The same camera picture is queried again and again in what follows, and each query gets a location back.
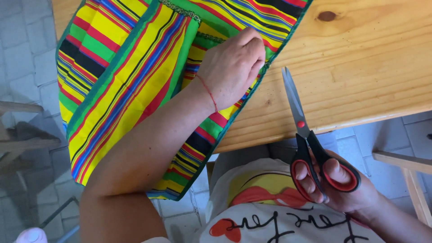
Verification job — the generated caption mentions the dark wooden chair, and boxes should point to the dark wooden chair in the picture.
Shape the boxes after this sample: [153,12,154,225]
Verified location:
[0,101,62,169]

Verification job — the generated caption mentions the black and red scissors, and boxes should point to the black and red scissors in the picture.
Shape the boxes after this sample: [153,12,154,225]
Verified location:
[281,66,362,203]

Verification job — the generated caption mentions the colourful striped fabric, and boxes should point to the colourful striped fabric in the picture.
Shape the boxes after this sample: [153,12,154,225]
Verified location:
[56,0,314,201]

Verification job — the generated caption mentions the person's right hand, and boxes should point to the person's right hand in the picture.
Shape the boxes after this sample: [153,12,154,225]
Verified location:
[294,150,383,214]

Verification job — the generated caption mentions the person's left hand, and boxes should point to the person's left hand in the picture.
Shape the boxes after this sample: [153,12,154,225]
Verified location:
[198,27,266,113]

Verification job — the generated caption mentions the white printed shirt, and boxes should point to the white printed shirt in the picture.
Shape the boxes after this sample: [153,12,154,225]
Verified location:
[199,159,385,243]

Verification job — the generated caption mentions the light wooden chair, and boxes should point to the light wooden chair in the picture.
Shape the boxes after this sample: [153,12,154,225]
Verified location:
[371,151,432,227]

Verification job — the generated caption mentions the black metal frame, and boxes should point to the black metal frame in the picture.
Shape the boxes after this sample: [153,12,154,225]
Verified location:
[37,196,81,243]

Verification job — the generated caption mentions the red string bracelet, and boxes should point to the red string bracelet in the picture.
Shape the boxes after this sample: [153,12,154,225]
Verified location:
[196,74,219,113]

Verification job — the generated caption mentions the white plastic bottle top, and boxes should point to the white plastic bottle top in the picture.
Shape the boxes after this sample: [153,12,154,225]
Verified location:
[15,227,48,243]

